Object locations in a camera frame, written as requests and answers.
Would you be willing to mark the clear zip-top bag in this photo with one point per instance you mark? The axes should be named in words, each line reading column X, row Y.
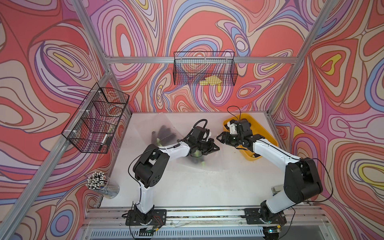
column 214, row 163
column 155, row 129

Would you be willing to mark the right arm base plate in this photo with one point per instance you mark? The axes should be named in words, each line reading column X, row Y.
column 257, row 216

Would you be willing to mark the clear cup of sticks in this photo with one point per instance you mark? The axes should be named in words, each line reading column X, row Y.
column 100, row 183

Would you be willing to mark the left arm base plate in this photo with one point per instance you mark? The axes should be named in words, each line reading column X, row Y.
column 155, row 217

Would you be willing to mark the back black wire basket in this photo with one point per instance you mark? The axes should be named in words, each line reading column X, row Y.
column 190, row 67

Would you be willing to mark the yellow plastic tray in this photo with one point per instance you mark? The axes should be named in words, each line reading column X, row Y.
column 256, row 128

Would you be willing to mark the black wire basket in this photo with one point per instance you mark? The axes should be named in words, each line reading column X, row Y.
column 93, row 127
column 190, row 67

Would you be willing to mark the left black wire basket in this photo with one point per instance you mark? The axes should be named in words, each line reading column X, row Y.
column 93, row 127

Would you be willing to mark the dark purple eggplant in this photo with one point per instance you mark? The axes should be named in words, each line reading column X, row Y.
column 154, row 139

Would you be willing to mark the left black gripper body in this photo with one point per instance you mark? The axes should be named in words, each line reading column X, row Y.
column 204, row 146

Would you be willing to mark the yellow item in basket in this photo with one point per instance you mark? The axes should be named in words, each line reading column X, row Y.
column 211, row 81

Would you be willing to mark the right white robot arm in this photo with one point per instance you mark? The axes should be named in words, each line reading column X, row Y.
column 301, row 182

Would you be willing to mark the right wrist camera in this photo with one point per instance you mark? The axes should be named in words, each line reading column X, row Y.
column 232, row 127

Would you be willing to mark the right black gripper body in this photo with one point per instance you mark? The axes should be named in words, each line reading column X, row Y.
column 237, row 140

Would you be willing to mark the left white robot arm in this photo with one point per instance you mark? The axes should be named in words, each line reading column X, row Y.
column 151, row 164

